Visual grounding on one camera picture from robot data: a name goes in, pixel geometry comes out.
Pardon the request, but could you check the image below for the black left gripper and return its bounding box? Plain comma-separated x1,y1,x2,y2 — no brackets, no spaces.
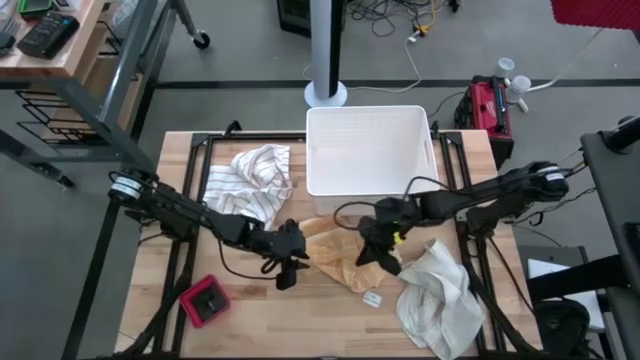
249,218,310,292

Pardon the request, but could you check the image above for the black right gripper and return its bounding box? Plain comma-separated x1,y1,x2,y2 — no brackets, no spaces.
355,197,424,277

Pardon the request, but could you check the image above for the yellow checked towel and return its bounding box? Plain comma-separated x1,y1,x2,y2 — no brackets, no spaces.
299,215,406,294

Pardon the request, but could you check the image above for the white towel with pink stripes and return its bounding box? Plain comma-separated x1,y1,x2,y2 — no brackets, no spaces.
202,143,294,231

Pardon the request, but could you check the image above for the plain white towel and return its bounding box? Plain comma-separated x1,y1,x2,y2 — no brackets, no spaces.
396,238,486,360

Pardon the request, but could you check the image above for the red square box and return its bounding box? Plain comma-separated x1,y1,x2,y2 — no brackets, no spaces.
178,273,232,330

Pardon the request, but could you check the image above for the white perforated plastic basket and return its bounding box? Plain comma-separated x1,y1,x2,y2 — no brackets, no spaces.
305,104,441,216

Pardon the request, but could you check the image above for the white paper sheet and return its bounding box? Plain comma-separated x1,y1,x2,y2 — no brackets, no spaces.
527,257,606,331

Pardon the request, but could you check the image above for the red tool bag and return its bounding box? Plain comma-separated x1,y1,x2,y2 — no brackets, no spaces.
453,74,515,169

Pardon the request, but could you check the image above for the black backpack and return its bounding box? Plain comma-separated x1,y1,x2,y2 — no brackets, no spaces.
532,297,594,359

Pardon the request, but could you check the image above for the white pole with round base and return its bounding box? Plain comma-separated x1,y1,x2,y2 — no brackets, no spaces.
303,0,349,109

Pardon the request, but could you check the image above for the black side furniture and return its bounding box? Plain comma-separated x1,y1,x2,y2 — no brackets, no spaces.
579,115,640,301

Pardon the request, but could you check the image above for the black floor box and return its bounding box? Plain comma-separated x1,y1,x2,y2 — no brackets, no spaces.
276,0,314,39

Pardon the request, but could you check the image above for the wooden side table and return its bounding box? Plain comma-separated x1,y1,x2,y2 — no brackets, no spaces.
0,0,211,191

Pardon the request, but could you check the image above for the red acoustic panel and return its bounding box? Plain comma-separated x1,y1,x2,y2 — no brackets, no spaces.
549,0,640,32

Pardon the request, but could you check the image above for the black keypad device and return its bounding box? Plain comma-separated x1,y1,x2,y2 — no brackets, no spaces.
16,10,81,60

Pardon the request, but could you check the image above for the green tray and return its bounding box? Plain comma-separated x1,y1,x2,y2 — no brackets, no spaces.
17,0,54,16

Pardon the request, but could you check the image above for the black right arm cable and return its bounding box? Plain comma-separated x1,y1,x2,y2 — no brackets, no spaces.
333,175,441,231

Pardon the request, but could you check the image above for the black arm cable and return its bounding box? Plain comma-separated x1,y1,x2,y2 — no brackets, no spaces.
333,175,441,231
217,238,281,281

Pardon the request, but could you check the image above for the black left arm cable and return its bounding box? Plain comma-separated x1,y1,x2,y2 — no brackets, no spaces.
217,238,281,281

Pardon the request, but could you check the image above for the black metal table frame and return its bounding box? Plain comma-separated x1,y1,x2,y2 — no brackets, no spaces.
74,130,544,360

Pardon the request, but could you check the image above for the white floor cable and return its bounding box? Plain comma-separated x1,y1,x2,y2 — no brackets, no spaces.
524,27,604,94
302,29,424,95

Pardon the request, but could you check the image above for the yellow floor cable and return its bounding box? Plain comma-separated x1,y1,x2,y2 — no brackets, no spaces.
412,0,439,37

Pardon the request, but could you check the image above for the black floor cable tangle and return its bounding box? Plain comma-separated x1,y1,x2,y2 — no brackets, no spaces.
347,0,451,37

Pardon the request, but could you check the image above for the black wire rack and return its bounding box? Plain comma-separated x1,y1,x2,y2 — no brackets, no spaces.
14,88,109,147

